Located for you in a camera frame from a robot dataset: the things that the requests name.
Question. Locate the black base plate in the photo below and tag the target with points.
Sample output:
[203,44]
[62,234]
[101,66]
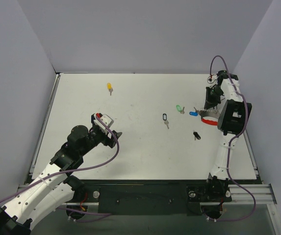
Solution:
[156,209]

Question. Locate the blue tag key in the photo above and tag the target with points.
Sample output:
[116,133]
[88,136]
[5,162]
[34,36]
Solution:
[195,112]

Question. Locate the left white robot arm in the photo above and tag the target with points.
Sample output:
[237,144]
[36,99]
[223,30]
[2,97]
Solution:
[55,185]

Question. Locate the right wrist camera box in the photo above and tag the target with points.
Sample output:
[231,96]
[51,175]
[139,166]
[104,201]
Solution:
[212,79]

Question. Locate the keys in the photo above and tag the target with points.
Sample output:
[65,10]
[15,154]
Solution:
[196,135]

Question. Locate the aluminium frame rail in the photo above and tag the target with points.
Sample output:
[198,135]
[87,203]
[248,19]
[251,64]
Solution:
[106,194]

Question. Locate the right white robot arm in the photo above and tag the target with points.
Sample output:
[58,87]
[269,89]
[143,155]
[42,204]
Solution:
[225,101]

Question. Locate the green tag key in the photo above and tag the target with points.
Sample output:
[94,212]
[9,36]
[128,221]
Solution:
[180,109]

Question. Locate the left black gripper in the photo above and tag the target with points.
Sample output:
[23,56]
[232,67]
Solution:
[109,139]

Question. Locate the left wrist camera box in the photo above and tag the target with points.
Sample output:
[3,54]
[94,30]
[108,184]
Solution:
[104,122]

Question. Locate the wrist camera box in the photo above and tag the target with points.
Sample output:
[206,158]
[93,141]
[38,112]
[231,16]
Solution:
[104,122]
[212,79]

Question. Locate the yellow tag key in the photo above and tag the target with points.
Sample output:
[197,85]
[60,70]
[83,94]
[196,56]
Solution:
[109,87]

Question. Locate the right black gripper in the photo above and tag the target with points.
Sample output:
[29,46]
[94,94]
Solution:
[211,98]

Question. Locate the black tag key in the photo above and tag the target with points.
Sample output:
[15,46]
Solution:
[164,117]

